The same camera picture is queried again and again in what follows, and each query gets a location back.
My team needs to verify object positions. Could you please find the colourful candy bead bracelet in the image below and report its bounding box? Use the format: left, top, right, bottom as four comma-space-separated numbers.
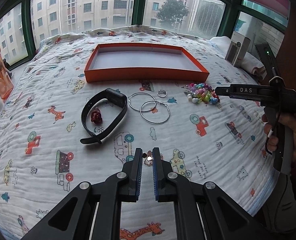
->
195, 82, 221, 106

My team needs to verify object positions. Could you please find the pastel pearl bead bracelet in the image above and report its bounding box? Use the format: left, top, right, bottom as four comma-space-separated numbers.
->
182, 82, 201, 104

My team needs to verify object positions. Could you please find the small gold charm earring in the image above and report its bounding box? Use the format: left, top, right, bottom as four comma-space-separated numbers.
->
143, 151, 153, 166

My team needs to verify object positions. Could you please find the large silver hoop earring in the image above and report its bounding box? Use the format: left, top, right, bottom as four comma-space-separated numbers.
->
139, 100, 171, 125

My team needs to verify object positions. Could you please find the black smart band watch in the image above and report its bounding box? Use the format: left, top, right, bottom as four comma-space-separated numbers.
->
80, 88, 127, 145

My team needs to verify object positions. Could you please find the person right hand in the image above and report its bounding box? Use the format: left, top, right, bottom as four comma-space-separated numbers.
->
262, 114, 296, 163

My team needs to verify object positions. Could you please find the white grey product box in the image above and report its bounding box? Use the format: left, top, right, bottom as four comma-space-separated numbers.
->
225, 31, 251, 67

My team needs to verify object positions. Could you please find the orange shallow tray box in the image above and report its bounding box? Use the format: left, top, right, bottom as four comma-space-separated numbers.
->
84, 42, 209, 83

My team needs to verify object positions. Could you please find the cartoon print bed quilt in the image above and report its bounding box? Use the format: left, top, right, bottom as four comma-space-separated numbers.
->
0, 27, 279, 239

